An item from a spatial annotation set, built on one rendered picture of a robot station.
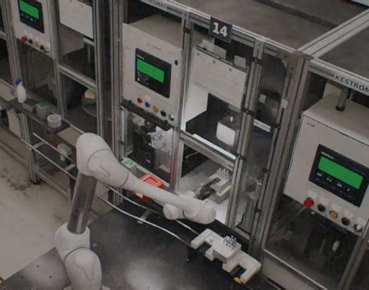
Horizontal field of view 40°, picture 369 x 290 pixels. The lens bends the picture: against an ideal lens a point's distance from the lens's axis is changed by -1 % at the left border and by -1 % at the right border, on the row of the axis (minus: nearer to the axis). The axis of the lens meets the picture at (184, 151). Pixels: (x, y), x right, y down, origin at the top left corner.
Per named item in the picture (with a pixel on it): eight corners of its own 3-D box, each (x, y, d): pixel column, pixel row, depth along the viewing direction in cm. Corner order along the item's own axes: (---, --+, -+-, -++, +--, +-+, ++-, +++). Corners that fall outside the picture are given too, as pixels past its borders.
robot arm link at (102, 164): (133, 173, 233) (121, 156, 242) (106, 159, 219) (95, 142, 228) (115, 194, 234) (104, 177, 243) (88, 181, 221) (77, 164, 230)
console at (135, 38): (118, 99, 292) (118, 24, 264) (153, 82, 310) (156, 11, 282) (172, 129, 272) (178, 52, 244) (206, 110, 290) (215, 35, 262)
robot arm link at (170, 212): (179, 209, 281) (198, 214, 273) (160, 220, 271) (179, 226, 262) (177, 191, 278) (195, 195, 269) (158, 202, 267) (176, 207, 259)
